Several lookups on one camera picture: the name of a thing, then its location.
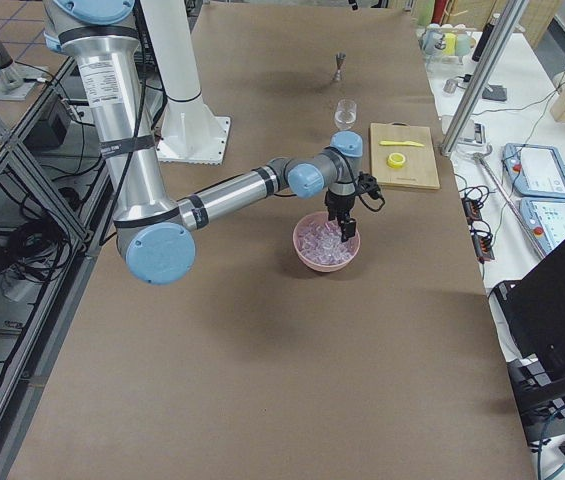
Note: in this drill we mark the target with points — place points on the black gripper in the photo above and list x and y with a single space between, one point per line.
338 206

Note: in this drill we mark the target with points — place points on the steel jigger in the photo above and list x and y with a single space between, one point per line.
339 59

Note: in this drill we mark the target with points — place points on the clear ice cubes pile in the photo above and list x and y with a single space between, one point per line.
323 246

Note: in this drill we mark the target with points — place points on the wine glass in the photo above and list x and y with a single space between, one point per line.
345 114

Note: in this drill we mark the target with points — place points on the pink bowl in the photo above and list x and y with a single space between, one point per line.
321 216

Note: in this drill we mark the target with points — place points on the yellow lemon slice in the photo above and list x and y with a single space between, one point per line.
396 160

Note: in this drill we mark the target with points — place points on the bamboo cutting board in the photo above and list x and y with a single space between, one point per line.
420 170

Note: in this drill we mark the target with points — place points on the yellow plastic knife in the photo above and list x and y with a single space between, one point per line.
405 143

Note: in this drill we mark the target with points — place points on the upper teach pendant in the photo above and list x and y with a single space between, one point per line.
535 170

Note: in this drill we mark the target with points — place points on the teach pendant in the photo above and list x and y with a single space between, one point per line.
535 170
545 219

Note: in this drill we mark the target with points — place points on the lower teach pendant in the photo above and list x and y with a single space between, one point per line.
545 219

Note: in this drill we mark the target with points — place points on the cup rack with cups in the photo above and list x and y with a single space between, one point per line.
447 43

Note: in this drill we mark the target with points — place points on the black laptop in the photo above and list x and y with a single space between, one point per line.
534 312

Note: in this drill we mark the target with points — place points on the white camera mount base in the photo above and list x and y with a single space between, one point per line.
190 132

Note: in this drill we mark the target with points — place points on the aluminium frame post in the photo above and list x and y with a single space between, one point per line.
491 54

